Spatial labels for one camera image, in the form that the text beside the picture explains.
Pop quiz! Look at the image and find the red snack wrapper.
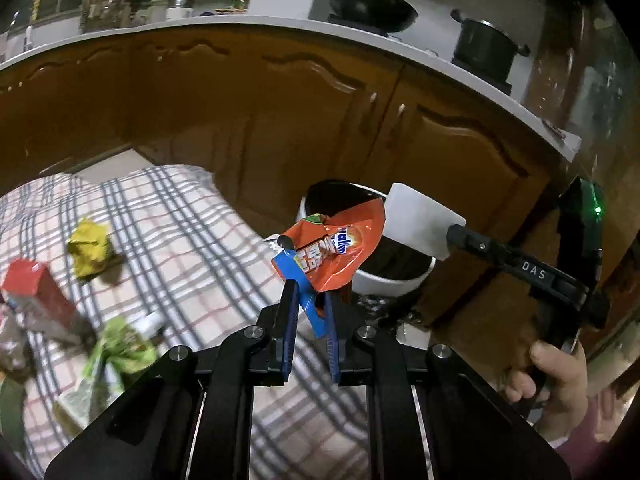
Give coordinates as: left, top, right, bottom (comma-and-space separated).
1, 258, 97, 347

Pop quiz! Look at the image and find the small white tube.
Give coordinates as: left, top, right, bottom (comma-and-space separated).
141, 310, 167, 337

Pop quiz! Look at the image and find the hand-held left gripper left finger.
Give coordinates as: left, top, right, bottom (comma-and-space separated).
44, 280, 301, 480

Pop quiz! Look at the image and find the orange and blue snack wrapper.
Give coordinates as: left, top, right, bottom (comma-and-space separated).
271, 199, 388, 338

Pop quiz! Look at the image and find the glass door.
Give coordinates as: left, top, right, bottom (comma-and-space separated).
522, 0, 640, 266

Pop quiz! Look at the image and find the beige flat packet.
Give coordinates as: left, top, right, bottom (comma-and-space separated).
52, 379, 117, 437

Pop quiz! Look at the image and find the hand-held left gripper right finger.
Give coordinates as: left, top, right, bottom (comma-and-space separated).
320, 294, 571, 480

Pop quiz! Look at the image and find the person's right hand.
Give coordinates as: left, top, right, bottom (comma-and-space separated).
504, 340, 589, 443

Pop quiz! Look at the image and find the white paper card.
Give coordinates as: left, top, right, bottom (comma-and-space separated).
382, 182, 467, 262

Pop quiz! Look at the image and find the black wok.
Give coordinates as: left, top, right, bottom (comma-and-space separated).
280, 0, 419, 36

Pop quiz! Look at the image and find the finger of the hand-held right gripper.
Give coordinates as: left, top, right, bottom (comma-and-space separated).
446, 222, 590, 312

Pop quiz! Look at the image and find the green snack wrapper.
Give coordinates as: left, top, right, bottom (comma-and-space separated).
82, 316, 159, 397

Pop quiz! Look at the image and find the plaid tablecloth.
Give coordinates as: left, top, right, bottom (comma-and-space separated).
0, 165, 373, 480

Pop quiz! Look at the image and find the black bin liner bag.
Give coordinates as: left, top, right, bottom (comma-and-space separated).
305, 179, 433, 282

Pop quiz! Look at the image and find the dark green packet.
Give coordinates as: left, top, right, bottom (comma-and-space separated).
0, 375, 27, 456

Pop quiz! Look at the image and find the brown crumpled wrapper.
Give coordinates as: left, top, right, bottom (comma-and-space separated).
0, 310, 32, 377

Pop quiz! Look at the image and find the yellow wrapper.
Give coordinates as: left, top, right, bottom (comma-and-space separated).
67, 217, 114, 281

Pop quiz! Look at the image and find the person's right forearm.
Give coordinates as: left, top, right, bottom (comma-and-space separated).
550, 385, 633, 480

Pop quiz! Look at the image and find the white trash bin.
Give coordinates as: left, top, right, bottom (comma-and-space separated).
298, 179, 435, 297

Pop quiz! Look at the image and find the wooden kitchen cabinet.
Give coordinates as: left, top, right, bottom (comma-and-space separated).
0, 14, 583, 323

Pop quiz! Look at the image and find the black cooking pot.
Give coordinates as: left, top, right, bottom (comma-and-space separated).
450, 8, 531, 79

